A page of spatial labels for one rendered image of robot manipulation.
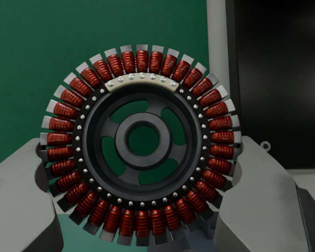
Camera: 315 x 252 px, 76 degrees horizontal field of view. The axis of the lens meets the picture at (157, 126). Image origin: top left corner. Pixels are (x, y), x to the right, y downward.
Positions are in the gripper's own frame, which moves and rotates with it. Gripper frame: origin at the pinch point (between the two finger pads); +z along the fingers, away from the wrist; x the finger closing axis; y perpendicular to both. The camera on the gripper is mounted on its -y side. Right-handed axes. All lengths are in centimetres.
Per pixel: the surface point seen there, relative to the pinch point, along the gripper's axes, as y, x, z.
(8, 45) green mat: -4.2, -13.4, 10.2
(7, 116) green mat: 1.6, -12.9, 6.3
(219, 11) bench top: -7.5, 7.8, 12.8
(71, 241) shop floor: 78, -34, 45
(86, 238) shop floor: 77, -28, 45
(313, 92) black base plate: -0.8, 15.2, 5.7
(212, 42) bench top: -4.6, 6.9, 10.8
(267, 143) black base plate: 2.9, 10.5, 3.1
